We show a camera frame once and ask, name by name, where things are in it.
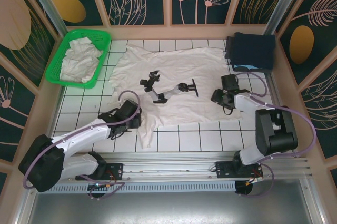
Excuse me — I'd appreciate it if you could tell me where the white t-shirt with robot print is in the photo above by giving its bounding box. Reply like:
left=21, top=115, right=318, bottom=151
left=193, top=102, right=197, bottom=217
left=108, top=43, right=244, bottom=151

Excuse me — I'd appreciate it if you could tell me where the green plastic basket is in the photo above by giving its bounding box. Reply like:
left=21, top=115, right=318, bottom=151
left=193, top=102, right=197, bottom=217
left=45, top=29, right=112, bottom=90

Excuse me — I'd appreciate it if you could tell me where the light blue folded t-shirt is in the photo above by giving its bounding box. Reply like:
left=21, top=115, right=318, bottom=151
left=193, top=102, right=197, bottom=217
left=233, top=63, right=264, bottom=72

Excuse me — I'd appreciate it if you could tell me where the dark grey folded t-shirt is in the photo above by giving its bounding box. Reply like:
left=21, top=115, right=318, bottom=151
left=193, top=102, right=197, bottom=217
left=224, top=36, right=235, bottom=60

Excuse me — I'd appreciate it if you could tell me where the black folded t-shirt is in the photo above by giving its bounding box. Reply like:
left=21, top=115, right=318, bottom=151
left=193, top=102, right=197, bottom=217
left=231, top=66, right=274, bottom=74

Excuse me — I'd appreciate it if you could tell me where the navy folded t-shirt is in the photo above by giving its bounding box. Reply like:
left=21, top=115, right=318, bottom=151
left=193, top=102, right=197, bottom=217
left=231, top=32, right=276, bottom=71

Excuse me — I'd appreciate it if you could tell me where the small circuit board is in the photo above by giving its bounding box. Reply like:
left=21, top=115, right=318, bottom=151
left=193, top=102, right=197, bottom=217
left=88, top=182, right=112, bottom=190

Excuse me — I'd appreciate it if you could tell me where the crumpled white t-shirt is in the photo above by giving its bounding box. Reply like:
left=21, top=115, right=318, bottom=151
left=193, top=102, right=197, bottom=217
left=60, top=37, right=104, bottom=84

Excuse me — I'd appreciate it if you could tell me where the grey metal front panel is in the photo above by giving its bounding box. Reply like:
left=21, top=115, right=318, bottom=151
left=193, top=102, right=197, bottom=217
left=15, top=179, right=324, bottom=224

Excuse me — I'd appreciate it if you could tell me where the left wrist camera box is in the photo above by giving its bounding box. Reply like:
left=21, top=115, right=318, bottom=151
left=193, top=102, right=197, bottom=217
left=118, top=99, right=142, bottom=119

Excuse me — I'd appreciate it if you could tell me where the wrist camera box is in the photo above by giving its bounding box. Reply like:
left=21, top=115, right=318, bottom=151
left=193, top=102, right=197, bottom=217
left=220, top=74, right=239, bottom=91
left=118, top=99, right=142, bottom=119

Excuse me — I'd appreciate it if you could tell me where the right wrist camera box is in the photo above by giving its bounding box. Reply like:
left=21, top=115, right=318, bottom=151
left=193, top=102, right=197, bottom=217
left=220, top=74, right=239, bottom=91

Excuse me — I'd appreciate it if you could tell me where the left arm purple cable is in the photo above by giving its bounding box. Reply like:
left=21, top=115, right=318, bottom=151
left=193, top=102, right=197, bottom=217
left=23, top=90, right=143, bottom=201

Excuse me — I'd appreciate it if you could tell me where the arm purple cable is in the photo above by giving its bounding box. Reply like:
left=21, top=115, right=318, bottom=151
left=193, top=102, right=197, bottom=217
left=235, top=72, right=316, bottom=199
left=23, top=90, right=143, bottom=201

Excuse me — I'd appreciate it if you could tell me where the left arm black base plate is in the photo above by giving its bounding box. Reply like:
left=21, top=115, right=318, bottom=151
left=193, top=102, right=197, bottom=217
left=75, top=162, right=124, bottom=181

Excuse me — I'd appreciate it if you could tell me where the aluminium mounting rail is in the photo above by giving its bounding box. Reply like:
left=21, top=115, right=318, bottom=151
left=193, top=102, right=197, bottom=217
left=25, top=151, right=313, bottom=182

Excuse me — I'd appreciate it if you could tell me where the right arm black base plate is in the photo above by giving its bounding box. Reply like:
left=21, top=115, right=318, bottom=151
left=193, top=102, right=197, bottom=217
left=215, top=160, right=264, bottom=179

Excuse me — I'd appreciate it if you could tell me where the grey slotted cable duct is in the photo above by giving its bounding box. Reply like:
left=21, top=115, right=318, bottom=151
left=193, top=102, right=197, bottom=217
left=36, top=181, right=236, bottom=193

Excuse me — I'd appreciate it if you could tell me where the white connector with red wires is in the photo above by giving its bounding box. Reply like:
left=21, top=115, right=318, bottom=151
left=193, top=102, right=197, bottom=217
left=247, top=172, right=264, bottom=184

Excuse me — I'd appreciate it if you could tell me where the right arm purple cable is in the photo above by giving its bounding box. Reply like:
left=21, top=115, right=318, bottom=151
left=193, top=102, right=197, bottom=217
left=235, top=72, right=316, bottom=199

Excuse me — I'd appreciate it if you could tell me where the aluminium corner post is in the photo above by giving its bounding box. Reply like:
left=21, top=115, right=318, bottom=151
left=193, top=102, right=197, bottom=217
left=264, top=0, right=300, bottom=36
left=22, top=0, right=70, bottom=36

